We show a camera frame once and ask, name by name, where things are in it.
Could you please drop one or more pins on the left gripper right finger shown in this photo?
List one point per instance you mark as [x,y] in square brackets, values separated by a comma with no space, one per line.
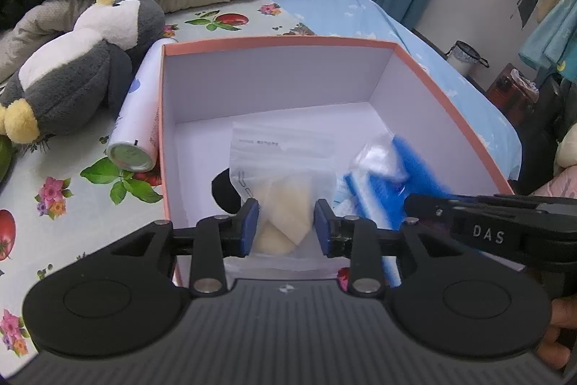
[356,239]

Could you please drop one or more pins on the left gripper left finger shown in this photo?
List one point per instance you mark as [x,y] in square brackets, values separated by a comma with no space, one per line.
[217,238]

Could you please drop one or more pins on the blue white plastic packet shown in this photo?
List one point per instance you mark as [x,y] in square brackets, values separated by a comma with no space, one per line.
[379,179]

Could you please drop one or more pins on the clear bag white cloth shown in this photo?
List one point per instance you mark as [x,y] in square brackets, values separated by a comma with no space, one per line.
[286,171]

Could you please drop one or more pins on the black white plush dog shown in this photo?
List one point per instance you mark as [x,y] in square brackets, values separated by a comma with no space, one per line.
[224,194]

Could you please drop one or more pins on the person right hand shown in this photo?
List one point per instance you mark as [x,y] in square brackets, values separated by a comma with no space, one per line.
[564,316]

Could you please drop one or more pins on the white spray can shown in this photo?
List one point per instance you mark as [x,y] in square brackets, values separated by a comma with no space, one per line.
[133,144]

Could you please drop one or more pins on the dark red bag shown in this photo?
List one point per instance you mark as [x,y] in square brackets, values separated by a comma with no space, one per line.
[513,95]

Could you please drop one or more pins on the fruit print table cloth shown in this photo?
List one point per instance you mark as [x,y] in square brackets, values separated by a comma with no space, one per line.
[61,201]

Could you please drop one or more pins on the black white trash bin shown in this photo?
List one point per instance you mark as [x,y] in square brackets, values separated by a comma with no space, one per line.
[464,58]

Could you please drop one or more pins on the grey white penguin plush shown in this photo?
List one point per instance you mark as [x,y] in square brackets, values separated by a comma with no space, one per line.
[61,85]

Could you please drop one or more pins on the green long plush cucumber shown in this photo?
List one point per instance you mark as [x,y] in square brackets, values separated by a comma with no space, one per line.
[6,156]

